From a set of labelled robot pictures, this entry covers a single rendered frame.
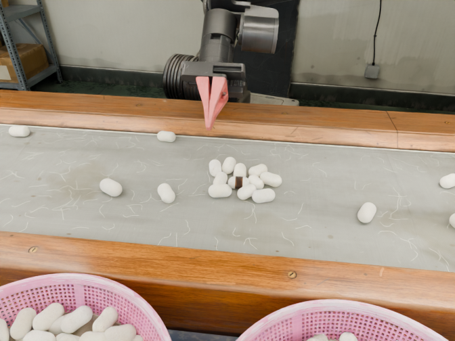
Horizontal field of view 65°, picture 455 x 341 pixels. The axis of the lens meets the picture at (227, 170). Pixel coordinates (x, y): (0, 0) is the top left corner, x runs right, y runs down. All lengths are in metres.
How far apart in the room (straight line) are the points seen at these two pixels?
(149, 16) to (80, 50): 0.64
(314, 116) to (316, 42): 1.88
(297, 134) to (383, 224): 0.25
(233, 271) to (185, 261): 0.06
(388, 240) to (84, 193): 0.44
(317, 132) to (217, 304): 0.40
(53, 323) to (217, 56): 0.43
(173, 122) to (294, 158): 0.24
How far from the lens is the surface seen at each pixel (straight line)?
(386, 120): 0.78
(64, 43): 3.14
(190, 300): 0.43
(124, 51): 2.91
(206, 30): 0.63
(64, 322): 0.44
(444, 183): 0.65
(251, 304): 0.42
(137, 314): 0.41
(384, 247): 0.52
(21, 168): 0.69
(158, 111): 0.75
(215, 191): 0.53
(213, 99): 0.57
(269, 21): 0.64
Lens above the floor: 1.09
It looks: 35 degrees down
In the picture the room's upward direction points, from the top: 1 degrees clockwise
